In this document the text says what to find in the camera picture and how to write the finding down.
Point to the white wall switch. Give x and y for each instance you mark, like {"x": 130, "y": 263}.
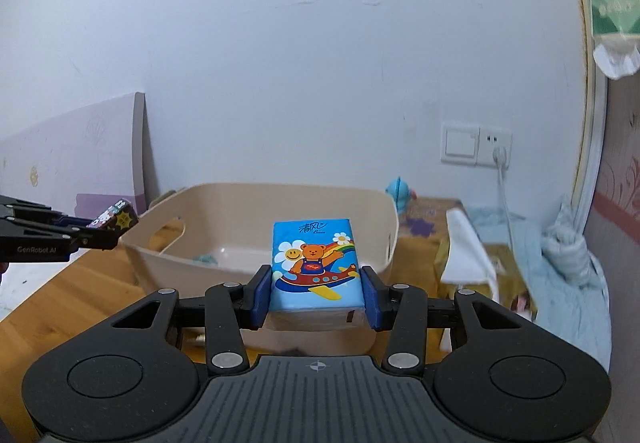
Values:
{"x": 460, "y": 144}

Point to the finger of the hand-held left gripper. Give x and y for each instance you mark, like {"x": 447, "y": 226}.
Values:
{"x": 95, "y": 239}
{"x": 40, "y": 212}

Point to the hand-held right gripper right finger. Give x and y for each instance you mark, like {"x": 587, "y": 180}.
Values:
{"x": 372, "y": 299}

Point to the purple flower mat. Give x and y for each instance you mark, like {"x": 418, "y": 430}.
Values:
{"x": 425, "y": 223}

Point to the white bedding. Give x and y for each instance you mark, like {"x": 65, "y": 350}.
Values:
{"x": 25, "y": 293}

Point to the gold and white tissue box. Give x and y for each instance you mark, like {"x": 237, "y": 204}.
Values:
{"x": 470, "y": 263}

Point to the small black printed box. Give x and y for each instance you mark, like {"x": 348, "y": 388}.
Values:
{"x": 115, "y": 219}

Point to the pale purple headboard panel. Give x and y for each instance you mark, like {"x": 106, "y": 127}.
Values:
{"x": 65, "y": 163}

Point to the white wall socket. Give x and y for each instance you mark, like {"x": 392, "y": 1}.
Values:
{"x": 495, "y": 140}

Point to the small blue toy figure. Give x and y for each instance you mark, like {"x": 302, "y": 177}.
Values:
{"x": 400, "y": 193}

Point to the beige plastic storage bin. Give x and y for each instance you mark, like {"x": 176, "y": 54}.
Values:
{"x": 150, "y": 253}

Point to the floral patterned sliding door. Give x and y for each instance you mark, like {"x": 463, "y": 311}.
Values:
{"x": 622, "y": 203}

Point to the blue bear tissue pack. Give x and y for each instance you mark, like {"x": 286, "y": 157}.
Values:
{"x": 315, "y": 268}

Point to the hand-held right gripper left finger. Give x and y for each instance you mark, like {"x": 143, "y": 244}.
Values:
{"x": 262, "y": 297}

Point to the light blue blanket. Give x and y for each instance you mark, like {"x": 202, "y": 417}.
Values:
{"x": 560, "y": 293}

